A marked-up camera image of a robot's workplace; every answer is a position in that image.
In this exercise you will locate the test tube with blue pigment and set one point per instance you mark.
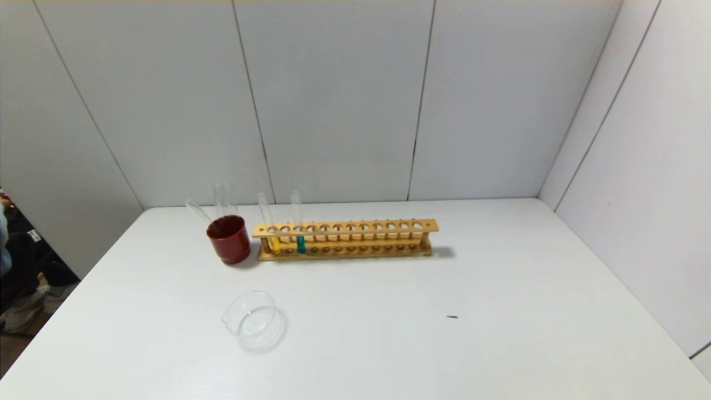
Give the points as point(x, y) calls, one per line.
point(300, 243)

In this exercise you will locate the test tube with yellow pigment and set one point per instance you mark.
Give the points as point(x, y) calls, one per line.
point(274, 243)

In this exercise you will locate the wooden test tube rack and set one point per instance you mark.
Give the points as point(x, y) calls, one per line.
point(344, 228)

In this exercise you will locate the dark red cup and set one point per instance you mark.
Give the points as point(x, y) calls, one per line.
point(230, 244)

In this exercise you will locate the clear glass beaker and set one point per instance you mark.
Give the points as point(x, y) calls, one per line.
point(254, 325)

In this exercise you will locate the white sneaker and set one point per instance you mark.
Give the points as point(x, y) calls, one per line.
point(60, 296)
point(22, 315)

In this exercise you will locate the person in dark clothes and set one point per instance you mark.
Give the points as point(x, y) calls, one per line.
point(25, 261)

